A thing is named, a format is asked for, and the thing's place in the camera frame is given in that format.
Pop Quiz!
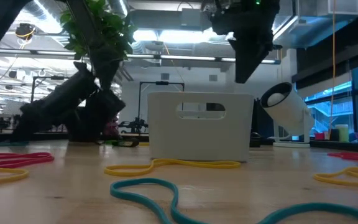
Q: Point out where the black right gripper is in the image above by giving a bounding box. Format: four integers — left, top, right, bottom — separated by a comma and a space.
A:
211, 0, 279, 84

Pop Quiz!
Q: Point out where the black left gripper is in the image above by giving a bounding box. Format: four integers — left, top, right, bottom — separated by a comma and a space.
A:
11, 61, 126, 143

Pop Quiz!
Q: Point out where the small black block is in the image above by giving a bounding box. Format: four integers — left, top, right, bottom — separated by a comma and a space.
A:
112, 140, 140, 148

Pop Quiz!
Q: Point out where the red rubber band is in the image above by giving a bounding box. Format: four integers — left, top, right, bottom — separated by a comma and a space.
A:
327, 151, 358, 162
0, 151, 55, 169

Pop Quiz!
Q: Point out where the white plastic bin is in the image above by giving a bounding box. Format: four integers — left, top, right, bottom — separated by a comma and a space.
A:
147, 91, 255, 163

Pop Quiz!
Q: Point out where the teal rubber band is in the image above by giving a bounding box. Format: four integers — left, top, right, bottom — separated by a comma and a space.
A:
109, 178, 358, 224

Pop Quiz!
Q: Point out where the black plant pot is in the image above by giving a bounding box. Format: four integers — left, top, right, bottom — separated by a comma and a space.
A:
67, 114, 108, 143

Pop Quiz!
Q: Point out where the long ceiling light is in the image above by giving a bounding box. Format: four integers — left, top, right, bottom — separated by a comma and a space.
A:
0, 48, 282, 65

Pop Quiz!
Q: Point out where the white cylinder spot lamp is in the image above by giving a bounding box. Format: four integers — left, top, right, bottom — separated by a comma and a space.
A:
259, 82, 315, 149

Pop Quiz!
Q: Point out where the green artificial plant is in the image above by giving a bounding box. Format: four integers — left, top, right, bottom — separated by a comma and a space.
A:
59, 0, 138, 108

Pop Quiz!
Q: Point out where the pale green cup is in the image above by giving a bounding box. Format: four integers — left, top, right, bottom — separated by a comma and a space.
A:
335, 124, 350, 143

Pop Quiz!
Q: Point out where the yellow black cable reel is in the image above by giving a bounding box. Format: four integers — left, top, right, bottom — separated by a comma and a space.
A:
15, 23, 36, 41

